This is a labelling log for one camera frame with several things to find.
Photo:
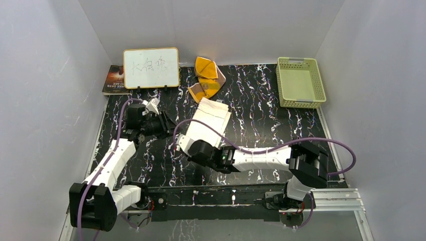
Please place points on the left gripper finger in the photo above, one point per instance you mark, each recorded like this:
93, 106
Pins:
167, 132
166, 120

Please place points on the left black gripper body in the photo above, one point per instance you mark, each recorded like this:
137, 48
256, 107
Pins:
152, 127

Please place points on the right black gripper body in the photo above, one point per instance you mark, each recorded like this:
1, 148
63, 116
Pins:
212, 164

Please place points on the white towel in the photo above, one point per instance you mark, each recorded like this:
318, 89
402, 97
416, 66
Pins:
209, 116

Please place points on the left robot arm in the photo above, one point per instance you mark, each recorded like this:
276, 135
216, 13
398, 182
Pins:
106, 179

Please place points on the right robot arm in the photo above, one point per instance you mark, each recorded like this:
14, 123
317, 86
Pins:
307, 162

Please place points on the dark book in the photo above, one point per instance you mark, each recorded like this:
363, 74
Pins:
114, 83

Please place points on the yellow brown towel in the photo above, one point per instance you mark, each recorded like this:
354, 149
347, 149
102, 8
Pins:
210, 79

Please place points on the green plastic basket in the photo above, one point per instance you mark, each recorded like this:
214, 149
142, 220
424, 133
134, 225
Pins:
299, 83

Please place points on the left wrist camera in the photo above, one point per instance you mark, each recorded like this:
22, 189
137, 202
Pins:
151, 106

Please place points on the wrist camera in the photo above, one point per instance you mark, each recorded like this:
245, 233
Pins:
151, 106
184, 143

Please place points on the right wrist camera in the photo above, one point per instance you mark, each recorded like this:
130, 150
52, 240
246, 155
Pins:
184, 143

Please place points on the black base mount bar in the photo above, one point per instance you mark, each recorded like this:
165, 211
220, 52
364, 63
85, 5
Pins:
229, 202

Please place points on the whiteboard with yellow frame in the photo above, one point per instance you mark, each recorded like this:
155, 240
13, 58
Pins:
151, 68

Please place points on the aluminium rail frame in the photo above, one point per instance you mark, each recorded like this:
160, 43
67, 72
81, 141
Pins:
331, 199

